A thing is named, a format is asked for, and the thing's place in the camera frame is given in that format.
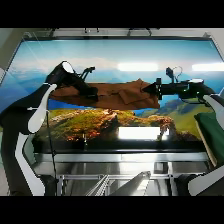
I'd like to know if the beige garment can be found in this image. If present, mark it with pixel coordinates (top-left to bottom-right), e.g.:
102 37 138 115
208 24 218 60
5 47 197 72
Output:
196 123 217 168

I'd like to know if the silver frame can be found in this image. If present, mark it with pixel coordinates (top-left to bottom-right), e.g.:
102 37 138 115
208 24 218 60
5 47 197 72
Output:
31 151 214 197

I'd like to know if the black cable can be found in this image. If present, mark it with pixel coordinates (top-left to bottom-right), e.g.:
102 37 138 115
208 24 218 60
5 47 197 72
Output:
45 109 59 197

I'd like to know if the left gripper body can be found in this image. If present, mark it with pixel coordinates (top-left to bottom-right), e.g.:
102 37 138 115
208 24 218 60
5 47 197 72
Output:
79 83 100 102

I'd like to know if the brown T-shirt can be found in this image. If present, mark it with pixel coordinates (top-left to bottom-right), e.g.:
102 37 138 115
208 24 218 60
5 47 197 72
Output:
49 78 162 111

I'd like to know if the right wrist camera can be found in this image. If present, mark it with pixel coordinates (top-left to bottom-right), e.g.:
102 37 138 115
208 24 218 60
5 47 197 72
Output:
165 65 184 84

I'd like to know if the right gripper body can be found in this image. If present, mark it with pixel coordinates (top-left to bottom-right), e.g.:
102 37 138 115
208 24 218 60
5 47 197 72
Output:
142 77 163 100

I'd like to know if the green garment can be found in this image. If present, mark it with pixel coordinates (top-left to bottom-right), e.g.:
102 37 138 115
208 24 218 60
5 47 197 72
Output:
194 111 224 168

